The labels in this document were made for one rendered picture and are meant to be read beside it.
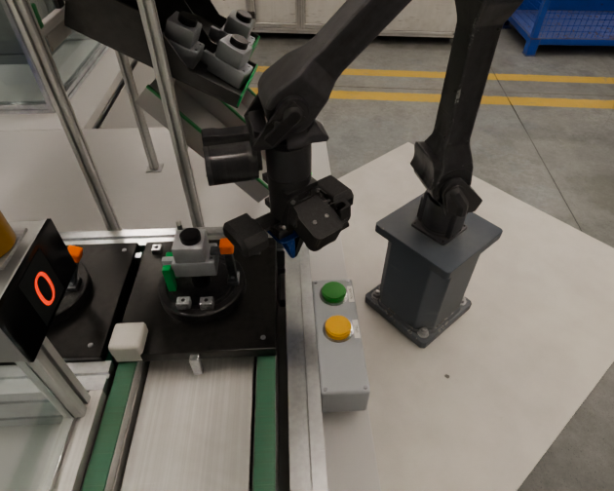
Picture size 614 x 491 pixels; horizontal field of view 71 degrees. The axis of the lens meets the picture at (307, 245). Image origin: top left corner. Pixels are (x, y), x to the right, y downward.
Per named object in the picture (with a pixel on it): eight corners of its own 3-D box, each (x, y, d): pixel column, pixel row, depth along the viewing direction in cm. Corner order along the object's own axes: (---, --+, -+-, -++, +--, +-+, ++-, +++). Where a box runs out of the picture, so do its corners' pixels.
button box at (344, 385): (349, 299, 79) (352, 277, 75) (366, 411, 64) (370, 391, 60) (311, 301, 79) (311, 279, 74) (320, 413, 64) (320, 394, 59)
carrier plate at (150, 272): (276, 245, 82) (276, 236, 81) (277, 356, 65) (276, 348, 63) (148, 249, 81) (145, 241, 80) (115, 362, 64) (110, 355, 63)
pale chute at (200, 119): (270, 166, 95) (284, 154, 92) (258, 203, 85) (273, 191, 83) (162, 70, 82) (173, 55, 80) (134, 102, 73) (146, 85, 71)
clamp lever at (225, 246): (240, 271, 71) (233, 237, 65) (239, 280, 69) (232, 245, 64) (217, 272, 70) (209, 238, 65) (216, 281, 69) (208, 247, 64)
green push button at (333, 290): (343, 287, 74) (344, 280, 73) (346, 306, 71) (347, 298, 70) (321, 288, 74) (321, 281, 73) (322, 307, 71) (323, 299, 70)
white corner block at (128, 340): (152, 336, 67) (145, 321, 65) (145, 361, 64) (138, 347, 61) (122, 337, 67) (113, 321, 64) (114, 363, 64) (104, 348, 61)
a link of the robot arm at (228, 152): (293, 68, 50) (189, 79, 48) (310, 99, 44) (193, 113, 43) (296, 153, 58) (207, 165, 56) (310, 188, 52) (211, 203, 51)
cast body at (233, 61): (248, 81, 78) (261, 45, 73) (238, 90, 74) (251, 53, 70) (207, 56, 77) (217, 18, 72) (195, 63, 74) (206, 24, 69)
